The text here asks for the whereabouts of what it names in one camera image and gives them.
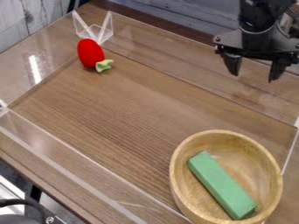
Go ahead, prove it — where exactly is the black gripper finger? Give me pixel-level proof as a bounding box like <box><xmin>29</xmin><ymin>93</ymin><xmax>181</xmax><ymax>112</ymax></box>
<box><xmin>223</xmin><ymin>52</ymin><xmax>241</xmax><ymax>76</ymax></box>
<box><xmin>268</xmin><ymin>57</ymin><xmax>289</xmax><ymax>81</ymax></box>

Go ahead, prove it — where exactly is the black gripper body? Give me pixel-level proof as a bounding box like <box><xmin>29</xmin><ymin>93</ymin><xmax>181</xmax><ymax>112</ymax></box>
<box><xmin>212</xmin><ymin>24</ymin><xmax>299</xmax><ymax>64</ymax></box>

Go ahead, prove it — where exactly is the wooden brown bowl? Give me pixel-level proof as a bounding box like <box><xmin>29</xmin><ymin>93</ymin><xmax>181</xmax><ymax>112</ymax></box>
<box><xmin>169</xmin><ymin>129</ymin><xmax>283</xmax><ymax>224</ymax></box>

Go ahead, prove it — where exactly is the green rectangular block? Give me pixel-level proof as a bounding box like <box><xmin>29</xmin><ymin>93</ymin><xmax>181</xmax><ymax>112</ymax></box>
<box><xmin>187</xmin><ymin>151</ymin><xmax>257</xmax><ymax>221</ymax></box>

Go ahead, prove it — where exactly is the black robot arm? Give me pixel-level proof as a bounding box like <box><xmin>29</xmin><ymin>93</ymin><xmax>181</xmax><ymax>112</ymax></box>
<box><xmin>212</xmin><ymin>0</ymin><xmax>299</xmax><ymax>81</ymax></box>

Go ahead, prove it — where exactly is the red plush strawberry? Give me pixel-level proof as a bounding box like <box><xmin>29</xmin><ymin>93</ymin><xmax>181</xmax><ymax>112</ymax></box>
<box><xmin>77</xmin><ymin>38</ymin><xmax>113</xmax><ymax>73</ymax></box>

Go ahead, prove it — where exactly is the clear acrylic corner bracket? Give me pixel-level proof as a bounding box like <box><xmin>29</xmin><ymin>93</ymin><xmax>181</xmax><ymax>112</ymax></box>
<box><xmin>71</xmin><ymin>11</ymin><xmax>113</xmax><ymax>46</ymax></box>

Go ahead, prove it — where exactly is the clear acrylic front wall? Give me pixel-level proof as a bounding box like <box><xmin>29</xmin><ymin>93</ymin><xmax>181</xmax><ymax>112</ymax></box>
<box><xmin>0</xmin><ymin>101</ymin><xmax>191</xmax><ymax>224</ymax></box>

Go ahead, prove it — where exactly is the black cable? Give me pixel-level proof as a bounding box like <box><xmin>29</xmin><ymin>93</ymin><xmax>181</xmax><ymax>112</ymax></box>
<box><xmin>0</xmin><ymin>199</ymin><xmax>48</xmax><ymax>224</ymax></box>

